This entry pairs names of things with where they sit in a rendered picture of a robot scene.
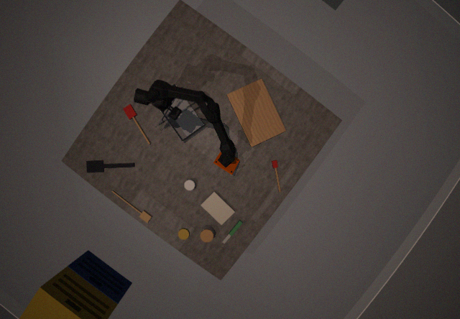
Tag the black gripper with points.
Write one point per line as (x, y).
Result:
(175, 112)

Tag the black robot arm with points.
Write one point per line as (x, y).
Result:
(160, 92)

